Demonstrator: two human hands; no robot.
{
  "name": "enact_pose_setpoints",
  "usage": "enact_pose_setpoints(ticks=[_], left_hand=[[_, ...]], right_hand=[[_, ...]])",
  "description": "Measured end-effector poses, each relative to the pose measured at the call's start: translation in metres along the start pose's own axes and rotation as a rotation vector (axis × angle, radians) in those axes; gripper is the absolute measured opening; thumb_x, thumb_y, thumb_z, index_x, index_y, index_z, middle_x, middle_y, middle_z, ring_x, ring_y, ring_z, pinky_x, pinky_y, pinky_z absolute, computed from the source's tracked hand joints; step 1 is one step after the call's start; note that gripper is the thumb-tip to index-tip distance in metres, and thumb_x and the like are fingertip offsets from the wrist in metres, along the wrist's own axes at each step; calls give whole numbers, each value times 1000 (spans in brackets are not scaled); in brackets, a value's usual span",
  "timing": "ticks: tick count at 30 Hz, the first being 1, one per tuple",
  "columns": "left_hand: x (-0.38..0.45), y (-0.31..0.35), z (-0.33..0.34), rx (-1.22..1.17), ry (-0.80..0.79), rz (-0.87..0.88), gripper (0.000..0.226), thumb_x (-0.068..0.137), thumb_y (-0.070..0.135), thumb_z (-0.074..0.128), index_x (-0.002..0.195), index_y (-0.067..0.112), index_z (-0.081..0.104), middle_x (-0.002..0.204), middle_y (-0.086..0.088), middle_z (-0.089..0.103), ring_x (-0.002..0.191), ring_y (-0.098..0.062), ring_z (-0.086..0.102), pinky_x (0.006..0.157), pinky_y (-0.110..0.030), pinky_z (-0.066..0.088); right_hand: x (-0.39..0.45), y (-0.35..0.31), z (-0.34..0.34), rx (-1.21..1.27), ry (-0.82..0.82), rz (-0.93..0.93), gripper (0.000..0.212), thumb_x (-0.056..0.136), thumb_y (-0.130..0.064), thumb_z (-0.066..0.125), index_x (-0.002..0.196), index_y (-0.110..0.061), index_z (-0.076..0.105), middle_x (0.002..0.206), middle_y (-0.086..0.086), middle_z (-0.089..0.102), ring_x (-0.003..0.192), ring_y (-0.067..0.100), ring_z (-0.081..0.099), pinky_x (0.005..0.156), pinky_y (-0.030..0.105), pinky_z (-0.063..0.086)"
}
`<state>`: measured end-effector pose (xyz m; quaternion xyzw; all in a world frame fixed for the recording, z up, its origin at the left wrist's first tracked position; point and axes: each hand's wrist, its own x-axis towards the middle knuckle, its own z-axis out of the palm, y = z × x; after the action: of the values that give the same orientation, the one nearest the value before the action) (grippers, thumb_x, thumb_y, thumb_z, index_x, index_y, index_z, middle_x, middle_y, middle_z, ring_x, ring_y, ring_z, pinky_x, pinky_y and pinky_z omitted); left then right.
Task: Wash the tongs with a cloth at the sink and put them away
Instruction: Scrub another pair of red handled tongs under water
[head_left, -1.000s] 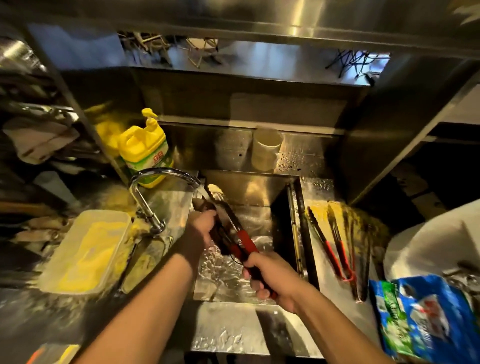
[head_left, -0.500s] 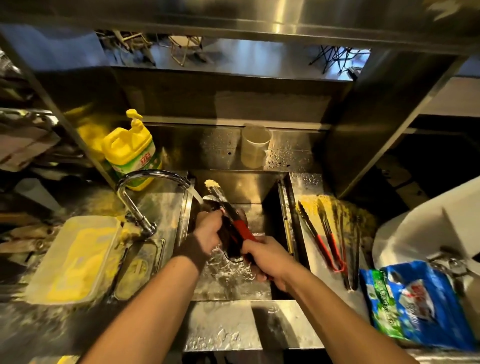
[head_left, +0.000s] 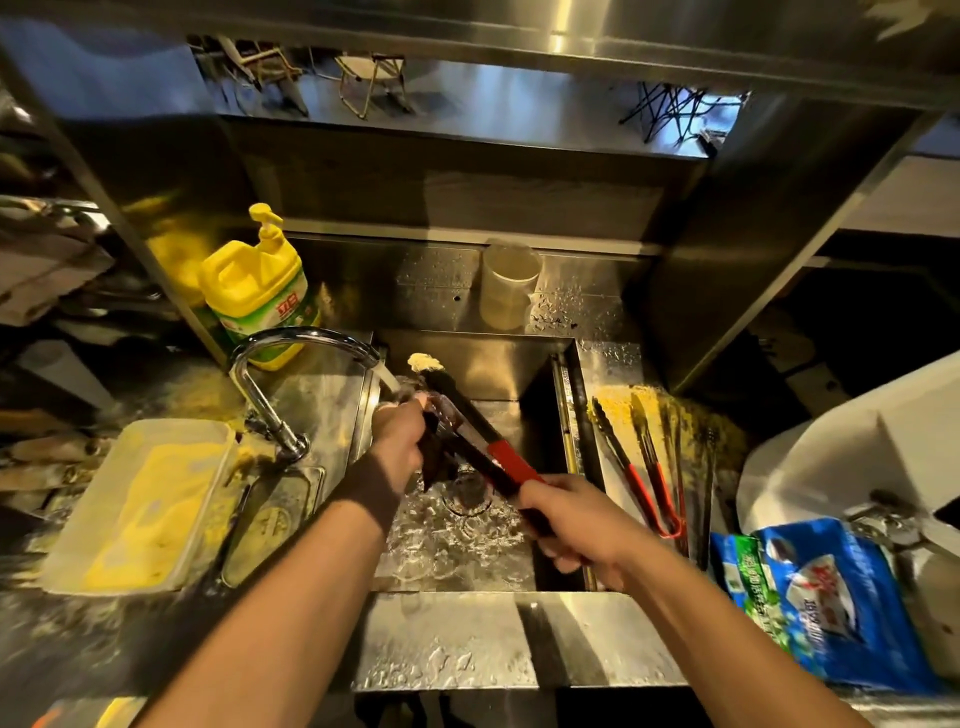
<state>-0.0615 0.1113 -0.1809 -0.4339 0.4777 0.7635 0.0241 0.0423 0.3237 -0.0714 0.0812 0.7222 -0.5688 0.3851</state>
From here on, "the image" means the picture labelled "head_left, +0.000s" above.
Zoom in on person's right hand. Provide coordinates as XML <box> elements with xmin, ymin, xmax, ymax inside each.
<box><xmin>516</xmin><ymin>473</ymin><xmax>655</xmax><ymax>595</ymax></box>

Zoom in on person's left hand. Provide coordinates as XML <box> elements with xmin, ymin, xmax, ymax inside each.
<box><xmin>369</xmin><ymin>394</ymin><xmax>436</xmax><ymax>487</ymax></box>

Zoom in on black tongs with red grip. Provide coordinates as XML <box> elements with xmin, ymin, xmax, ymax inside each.
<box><xmin>407</xmin><ymin>352</ymin><xmax>560</xmax><ymax>541</ymax></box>

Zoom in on person's left forearm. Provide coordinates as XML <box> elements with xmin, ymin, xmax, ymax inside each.
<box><xmin>135</xmin><ymin>448</ymin><xmax>410</xmax><ymax>728</ymax></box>

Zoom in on person's right forearm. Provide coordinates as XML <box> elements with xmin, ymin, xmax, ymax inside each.
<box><xmin>615</xmin><ymin>525</ymin><xmax>877</xmax><ymax>728</ymax></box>

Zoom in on round sink drain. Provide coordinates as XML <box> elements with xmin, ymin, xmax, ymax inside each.
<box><xmin>442</xmin><ymin>472</ymin><xmax>495</xmax><ymax>520</ymax></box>

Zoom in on stainless steel sink basin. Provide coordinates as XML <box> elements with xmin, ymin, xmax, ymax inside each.
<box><xmin>358</xmin><ymin>330</ymin><xmax>607</xmax><ymax>595</ymax></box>

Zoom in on chrome sink faucet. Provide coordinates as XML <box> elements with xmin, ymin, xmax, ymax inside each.
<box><xmin>228</xmin><ymin>327</ymin><xmax>385</xmax><ymax>465</ymax></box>

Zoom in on plain steel tongs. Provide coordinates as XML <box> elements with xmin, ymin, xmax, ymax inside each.
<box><xmin>660</xmin><ymin>401</ymin><xmax>720</xmax><ymax>573</ymax></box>

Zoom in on translucent plastic cup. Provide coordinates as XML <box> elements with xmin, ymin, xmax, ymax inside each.
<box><xmin>478</xmin><ymin>241</ymin><xmax>543</xmax><ymax>333</ymax></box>

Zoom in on rectangular metal tray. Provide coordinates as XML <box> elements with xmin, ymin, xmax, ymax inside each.
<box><xmin>219</xmin><ymin>465</ymin><xmax>328</xmax><ymax>591</ymax></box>

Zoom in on yellow dish soap bottle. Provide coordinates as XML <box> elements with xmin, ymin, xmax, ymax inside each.
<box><xmin>198</xmin><ymin>202</ymin><xmax>322</xmax><ymax>372</ymax></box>

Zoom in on green plastic bag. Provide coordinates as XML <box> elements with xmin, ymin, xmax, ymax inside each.
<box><xmin>709</xmin><ymin>532</ymin><xmax>796</xmax><ymax>655</ymax></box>

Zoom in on stainless steel shelf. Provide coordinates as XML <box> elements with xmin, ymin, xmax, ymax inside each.
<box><xmin>0</xmin><ymin>0</ymin><xmax>960</xmax><ymax>391</ymax></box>

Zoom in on clear plastic container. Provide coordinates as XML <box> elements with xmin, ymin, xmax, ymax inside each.
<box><xmin>39</xmin><ymin>418</ymin><xmax>240</xmax><ymax>598</ymax></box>

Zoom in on large white bin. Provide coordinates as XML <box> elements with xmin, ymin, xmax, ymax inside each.
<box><xmin>736</xmin><ymin>351</ymin><xmax>960</xmax><ymax>680</ymax></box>

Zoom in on blue plastic bag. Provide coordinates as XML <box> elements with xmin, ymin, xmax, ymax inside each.
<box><xmin>752</xmin><ymin>517</ymin><xmax>940</xmax><ymax>696</ymax></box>

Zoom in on tan folding chair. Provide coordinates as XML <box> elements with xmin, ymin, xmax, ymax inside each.
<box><xmin>334</xmin><ymin>54</ymin><xmax>415</xmax><ymax>121</ymax></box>

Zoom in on red-handled tongs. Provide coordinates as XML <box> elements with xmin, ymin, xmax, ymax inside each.
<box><xmin>589</xmin><ymin>393</ymin><xmax>685</xmax><ymax>543</ymax></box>

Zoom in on black wire-leg stool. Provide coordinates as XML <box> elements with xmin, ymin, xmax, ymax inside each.
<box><xmin>618</xmin><ymin>81</ymin><xmax>723</xmax><ymax>156</ymax></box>

